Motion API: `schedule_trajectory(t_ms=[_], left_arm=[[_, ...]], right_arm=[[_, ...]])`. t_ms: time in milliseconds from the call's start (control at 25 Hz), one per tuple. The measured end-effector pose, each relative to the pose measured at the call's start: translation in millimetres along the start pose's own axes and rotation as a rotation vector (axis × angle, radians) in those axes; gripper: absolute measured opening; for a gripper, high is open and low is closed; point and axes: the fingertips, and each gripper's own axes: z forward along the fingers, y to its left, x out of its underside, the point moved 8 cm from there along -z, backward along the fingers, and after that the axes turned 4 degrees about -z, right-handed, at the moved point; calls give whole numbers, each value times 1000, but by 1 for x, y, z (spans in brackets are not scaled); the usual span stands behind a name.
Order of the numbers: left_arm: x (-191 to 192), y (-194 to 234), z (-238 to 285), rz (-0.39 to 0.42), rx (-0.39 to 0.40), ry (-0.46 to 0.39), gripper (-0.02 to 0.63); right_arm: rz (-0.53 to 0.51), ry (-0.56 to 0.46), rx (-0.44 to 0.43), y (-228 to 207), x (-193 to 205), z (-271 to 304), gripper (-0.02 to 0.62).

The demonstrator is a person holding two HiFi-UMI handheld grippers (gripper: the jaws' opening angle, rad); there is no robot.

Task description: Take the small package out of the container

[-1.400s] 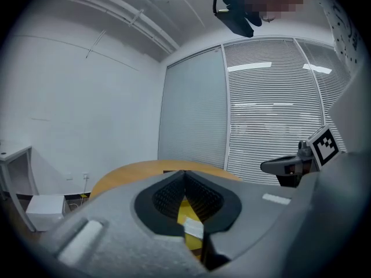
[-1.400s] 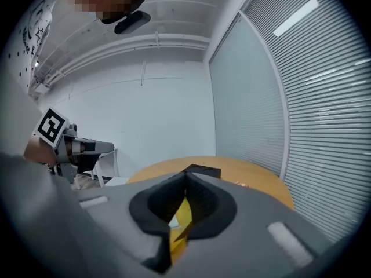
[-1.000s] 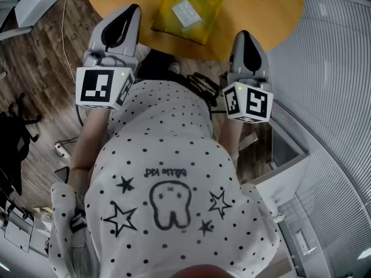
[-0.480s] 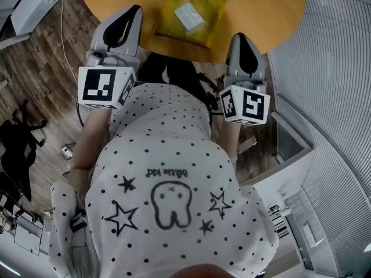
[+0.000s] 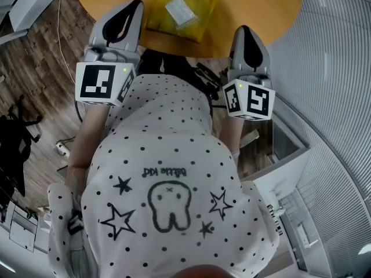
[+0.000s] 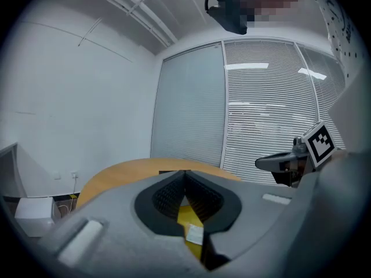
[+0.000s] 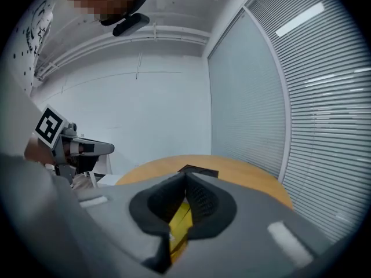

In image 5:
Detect person's left forearm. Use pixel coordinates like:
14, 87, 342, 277
64, 102, 117, 197

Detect small clear package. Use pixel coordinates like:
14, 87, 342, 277
165, 0, 200, 30

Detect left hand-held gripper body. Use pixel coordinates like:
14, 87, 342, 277
75, 36, 141, 108

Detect white low cabinet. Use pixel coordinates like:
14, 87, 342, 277
0, 0, 62, 45

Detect person's right forearm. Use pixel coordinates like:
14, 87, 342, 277
222, 115, 245, 156

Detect white power strip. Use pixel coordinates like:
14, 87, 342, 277
55, 141, 71, 158

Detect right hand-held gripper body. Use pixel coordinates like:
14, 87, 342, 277
222, 67, 276, 122

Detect white flat panel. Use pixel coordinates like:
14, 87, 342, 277
8, 203, 39, 253

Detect thin white cable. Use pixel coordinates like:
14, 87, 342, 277
56, 0, 77, 84

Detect black office chair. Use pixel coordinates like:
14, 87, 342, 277
0, 94, 43, 197

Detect white polka dot shirt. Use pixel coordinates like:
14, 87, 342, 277
47, 74, 279, 278

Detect black trousers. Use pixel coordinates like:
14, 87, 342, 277
138, 48, 223, 101

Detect yellow transparent container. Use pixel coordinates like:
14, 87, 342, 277
144, 0, 221, 44

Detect white desk with drawer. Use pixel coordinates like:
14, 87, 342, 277
240, 116, 311, 214

